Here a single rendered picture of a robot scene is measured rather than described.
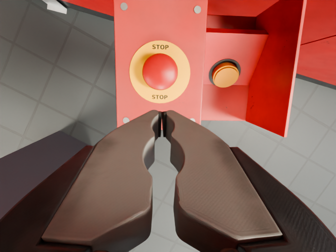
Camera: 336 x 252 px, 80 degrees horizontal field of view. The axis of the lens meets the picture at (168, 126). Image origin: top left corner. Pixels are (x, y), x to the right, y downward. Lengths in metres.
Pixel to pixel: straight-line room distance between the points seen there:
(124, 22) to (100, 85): 0.82
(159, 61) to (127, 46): 0.05
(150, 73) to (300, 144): 1.17
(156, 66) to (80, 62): 0.89
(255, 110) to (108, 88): 0.83
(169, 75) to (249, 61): 0.14
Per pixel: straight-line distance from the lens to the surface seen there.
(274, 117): 0.28
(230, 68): 0.31
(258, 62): 0.33
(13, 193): 0.72
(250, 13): 0.58
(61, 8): 1.17
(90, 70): 1.08
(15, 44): 1.24
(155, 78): 0.23
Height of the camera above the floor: 1.03
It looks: 78 degrees down
